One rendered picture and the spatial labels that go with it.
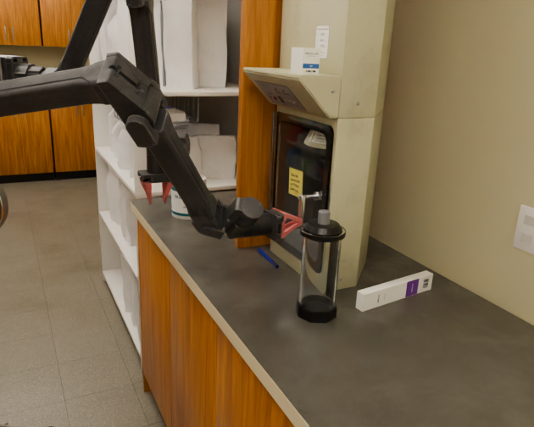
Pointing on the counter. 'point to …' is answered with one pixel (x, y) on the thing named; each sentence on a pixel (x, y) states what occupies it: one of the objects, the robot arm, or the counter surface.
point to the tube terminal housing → (346, 109)
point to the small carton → (305, 60)
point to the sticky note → (295, 182)
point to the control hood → (303, 89)
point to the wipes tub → (180, 204)
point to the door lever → (305, 203)
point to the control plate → (280, 94)
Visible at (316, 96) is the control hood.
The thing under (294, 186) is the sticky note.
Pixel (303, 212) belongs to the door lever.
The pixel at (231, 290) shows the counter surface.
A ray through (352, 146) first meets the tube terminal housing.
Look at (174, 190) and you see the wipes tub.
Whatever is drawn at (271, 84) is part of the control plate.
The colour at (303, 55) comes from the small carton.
